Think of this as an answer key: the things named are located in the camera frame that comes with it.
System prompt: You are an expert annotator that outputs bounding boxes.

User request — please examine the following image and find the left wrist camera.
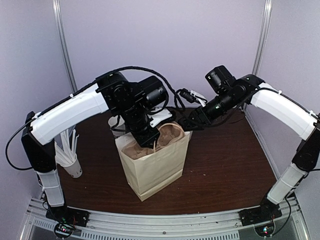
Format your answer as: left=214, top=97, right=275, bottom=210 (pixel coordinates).
left=147, top=107, right=174, bottom=128

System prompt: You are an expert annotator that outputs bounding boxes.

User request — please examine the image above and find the aluminium front rail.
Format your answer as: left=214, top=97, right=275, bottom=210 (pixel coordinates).
left=17, top=205, right=311, bottom=240

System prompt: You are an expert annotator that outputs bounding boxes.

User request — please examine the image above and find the white cup holding straws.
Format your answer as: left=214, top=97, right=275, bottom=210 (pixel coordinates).
left=61, top=155, right=83, bottom=179

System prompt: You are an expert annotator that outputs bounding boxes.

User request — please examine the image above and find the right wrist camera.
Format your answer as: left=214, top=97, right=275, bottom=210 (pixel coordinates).
left=179, top=88, right=208, bottom=107

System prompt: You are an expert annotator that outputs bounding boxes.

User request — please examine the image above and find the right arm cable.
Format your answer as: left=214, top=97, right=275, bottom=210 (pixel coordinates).
left=174, top=88, right=188, bottom=112

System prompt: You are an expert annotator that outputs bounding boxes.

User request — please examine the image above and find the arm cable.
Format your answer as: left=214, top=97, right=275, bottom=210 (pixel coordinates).
left=5, top=64, right=177, bottom=171
left=174, top=88, right=188, bottom=112

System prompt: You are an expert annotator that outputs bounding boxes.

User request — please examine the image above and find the brown paper bag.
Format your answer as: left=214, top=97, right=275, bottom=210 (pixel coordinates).
left=115, top=131, right=193, bottom=202

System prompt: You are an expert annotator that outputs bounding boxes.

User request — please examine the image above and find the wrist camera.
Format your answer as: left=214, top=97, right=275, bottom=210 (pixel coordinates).
left=179, top=88, right=208, bottom=107
left=147, top=107, right=174, bottom=128

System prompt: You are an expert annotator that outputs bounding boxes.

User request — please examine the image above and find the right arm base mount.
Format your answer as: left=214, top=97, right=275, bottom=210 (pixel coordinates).
left=238, top=205, right=282, bottom=238

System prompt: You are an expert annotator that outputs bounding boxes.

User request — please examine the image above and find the left aluminium frame post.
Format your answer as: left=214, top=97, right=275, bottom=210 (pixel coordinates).
left=52, top=0, right=78, bottom=93

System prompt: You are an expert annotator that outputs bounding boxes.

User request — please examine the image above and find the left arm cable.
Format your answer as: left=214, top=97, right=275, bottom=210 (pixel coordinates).
left=5, top=64, right=177, bottom=171

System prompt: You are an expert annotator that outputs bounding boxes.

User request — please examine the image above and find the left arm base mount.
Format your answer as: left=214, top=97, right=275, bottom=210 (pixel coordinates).
left=45, top=205, right=90, bottom=239

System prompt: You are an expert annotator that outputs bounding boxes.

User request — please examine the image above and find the aluminium frame post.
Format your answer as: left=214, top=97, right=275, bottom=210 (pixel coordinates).
left=252, top=0, right=273, bottom=76
left=52, top=0, right=78, bottom=93

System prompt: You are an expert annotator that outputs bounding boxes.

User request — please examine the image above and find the paper wrapped straws bundle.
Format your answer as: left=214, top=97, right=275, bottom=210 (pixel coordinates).
left=54, top=128, right=79, bottom=167

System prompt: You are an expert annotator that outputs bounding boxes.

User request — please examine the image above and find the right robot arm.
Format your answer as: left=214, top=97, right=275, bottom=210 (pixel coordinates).
left=177, top=65, right=320, bottom=221

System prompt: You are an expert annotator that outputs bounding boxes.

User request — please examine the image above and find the cardboard cup carrier tray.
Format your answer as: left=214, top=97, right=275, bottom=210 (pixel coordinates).
left=122, top=122, right=185, bottom=160

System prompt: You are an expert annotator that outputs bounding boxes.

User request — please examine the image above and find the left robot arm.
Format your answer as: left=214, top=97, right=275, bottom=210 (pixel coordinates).
left=21, top=71, right=169, bottom=222

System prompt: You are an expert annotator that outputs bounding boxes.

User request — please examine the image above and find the right aluminium frame post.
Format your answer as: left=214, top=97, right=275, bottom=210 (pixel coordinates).
left=252, top=0, right=273, bottom=76

